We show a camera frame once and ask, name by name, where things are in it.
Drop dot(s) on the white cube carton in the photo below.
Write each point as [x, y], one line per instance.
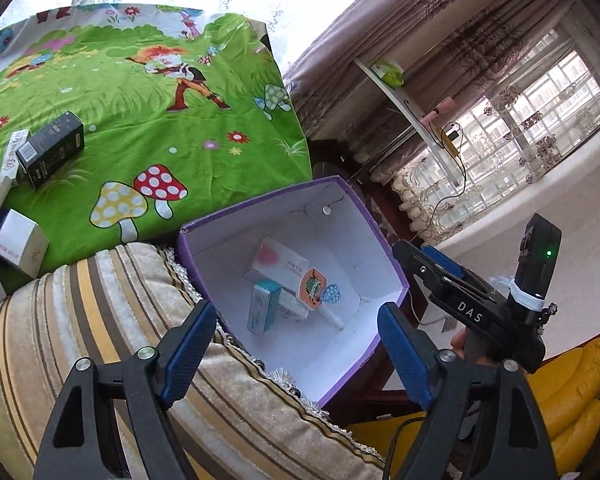
[20, 247]

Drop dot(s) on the purple cardboard box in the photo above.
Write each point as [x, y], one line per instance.
[330, 240]

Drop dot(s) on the pink handheld fan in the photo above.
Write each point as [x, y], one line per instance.
[440, 110]

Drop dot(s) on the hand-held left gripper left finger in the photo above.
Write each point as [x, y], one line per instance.
[190, 350]

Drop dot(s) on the white and pink carton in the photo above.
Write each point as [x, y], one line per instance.
[272, 257]

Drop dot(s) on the white window grille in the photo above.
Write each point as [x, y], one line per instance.
[545, 90]

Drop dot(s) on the green tissue pack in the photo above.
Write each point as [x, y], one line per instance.
[389, 72]

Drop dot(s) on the purple patterned drape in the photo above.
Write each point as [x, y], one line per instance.
[420, 25]

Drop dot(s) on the green cartoon printed blanket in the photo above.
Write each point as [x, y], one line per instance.
[145, 110]

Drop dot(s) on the striped beige cushion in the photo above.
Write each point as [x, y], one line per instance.
[105, 320]

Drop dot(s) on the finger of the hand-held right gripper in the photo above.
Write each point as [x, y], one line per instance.
[410, 260]
[442, 260]

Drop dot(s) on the long white patterned carton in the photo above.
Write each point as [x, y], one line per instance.
[14, 155]

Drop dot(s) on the black carton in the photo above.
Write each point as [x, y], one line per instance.
[50, 152]

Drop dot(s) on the yellow cushion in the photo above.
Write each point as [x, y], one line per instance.
[575, 395]

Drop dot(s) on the person's right hand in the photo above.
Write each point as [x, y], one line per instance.
[462, 344]

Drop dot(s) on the embroidered sheer curtain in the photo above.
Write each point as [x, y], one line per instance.
[480, 180]

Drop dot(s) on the teal and white small carton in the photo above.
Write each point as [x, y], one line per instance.
[262, 310]

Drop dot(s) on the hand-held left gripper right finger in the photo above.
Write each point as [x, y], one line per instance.
[405, 355]

